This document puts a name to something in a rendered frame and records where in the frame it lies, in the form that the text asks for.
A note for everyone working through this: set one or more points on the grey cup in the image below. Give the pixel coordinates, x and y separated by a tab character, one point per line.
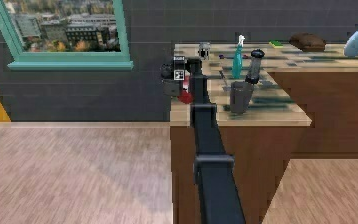
240	98

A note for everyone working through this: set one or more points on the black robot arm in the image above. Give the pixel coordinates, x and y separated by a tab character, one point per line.
213	186

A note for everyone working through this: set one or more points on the wooden counter with pale top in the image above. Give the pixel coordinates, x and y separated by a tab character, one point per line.
263	150

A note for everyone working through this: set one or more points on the green sponge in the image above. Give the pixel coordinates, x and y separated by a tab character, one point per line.
276	43

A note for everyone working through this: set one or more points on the small grey salt shaker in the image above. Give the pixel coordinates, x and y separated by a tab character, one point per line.
204	50

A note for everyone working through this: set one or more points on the pale blue bottle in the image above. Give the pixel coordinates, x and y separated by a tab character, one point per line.
356	42

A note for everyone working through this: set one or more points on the black pepper grinder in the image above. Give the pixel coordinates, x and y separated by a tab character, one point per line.
254	68

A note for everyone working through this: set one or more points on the brown bread loaf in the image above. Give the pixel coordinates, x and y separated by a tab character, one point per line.
307	42

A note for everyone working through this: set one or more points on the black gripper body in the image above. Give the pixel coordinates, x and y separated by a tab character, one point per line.
171	88

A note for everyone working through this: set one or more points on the teal spray bottle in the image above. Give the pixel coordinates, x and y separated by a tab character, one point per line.
237	63

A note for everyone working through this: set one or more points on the teal framed window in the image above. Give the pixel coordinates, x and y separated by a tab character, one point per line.
67	61

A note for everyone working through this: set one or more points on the grey utensil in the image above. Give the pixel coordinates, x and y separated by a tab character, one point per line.
224	81

